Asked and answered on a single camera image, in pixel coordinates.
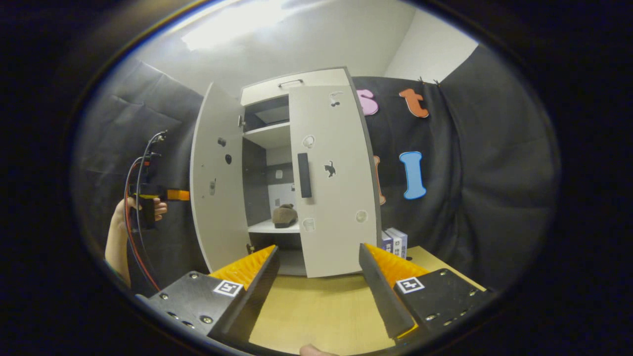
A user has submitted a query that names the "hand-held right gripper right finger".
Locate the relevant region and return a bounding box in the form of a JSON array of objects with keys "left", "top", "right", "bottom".
[{"left": 359, "top": 242, "right": 496, "bottom": 341}]

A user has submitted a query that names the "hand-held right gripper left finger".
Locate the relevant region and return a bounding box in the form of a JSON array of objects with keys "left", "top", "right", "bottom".
[{"left": 147, "top": 245, "right": 280, "bottom": 343}]

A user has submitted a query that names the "white cabinet door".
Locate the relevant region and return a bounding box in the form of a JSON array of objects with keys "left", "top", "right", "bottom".
[
  {"left": 288, "top": 85, "right": 382, "bottom": 278},
  {"left": 190, "top": 82, "right": 254, "bottom": 274}
]

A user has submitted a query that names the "brown fuzzy shoe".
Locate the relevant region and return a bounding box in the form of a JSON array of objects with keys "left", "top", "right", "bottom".
[{"left": 272, "top": 204, "right": 299, "bottom": 229}]

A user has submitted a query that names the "white and grey shoe cabinet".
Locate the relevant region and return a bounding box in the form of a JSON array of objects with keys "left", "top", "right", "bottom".
[{"left": 240, "top": 67, "right": 384, "bottom": 277}]

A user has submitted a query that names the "white cabinet drawer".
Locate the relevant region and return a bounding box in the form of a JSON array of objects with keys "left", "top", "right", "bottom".
[{"left": 240, "top": 68, "right": 353, "bottom": 106}]

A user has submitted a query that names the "blue grey book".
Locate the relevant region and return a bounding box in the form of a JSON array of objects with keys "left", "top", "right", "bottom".
[{"left": 394, "top": 227, "right": 409, "bottom": 260}]

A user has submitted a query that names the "black cable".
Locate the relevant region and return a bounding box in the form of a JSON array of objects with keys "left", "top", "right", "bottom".
[{"left": 134, "top": 130, "right": 169, "bottom": 248}]

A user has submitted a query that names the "red cable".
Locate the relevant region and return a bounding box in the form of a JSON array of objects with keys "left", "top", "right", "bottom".
[{"left": 124, "top": 156, "right": 162, "bottom": 292}]

